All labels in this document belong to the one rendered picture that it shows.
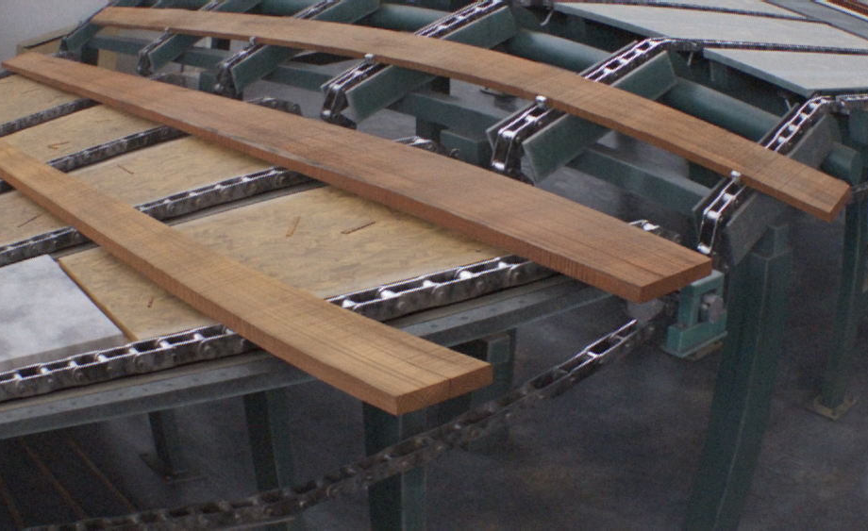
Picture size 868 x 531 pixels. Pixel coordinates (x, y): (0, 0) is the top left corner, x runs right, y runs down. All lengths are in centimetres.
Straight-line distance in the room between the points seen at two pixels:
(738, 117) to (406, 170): 92
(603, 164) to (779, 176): 63
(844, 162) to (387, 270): 118
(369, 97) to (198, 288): 150
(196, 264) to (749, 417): 124
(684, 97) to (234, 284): 150
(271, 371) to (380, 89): 166
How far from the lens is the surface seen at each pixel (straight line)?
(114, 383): 183
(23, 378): 177
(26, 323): 202
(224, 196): 261
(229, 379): 185
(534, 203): 238
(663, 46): 327
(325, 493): 212
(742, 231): 256
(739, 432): 277
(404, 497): 232
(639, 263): 213
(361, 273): 220
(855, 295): 356
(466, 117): 333
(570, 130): 301
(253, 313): 192
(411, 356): 179
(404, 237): 236
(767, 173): 258
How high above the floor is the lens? 156
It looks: 18 degrees down
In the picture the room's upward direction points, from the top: 1 degrees clockwise
